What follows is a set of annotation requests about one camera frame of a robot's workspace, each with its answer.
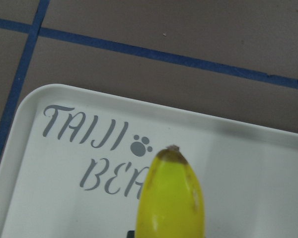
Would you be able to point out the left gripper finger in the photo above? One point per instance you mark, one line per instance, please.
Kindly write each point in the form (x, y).
(131, 232)

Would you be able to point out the white bear tray plate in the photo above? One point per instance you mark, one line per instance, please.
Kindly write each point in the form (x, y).
(75, 161)

